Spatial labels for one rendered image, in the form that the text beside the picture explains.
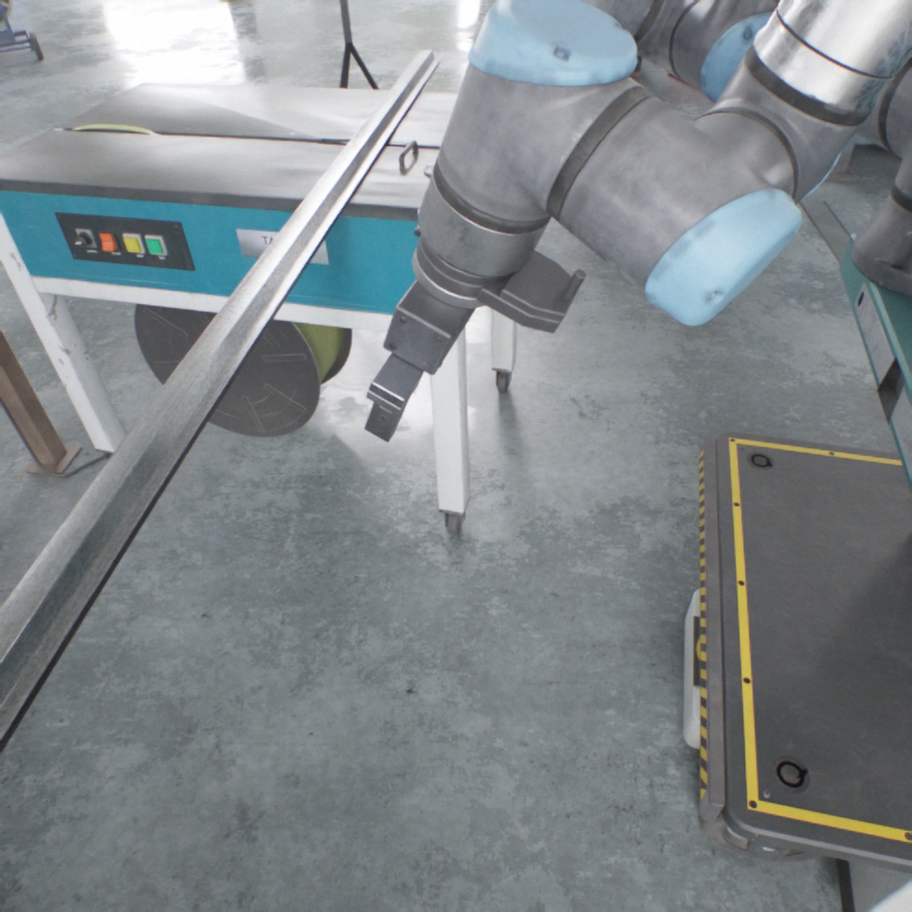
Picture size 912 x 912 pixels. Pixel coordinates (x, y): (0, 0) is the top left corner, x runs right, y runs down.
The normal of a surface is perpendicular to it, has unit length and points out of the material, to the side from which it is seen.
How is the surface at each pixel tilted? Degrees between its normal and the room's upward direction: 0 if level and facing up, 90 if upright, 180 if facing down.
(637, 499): 0
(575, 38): 19
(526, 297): 25
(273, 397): 90
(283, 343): 90
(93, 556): 75
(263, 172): 0
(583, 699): 0
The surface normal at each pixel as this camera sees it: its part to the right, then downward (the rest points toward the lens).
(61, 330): 0.97, 0.15
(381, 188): -0.03, -0.73
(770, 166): 0.61, -0.12
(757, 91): -0.86, 0.28
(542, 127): -0.46, 0.32
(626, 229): -0.59, 0.51
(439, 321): 0.30, -0.50
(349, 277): -0.26, 0.66
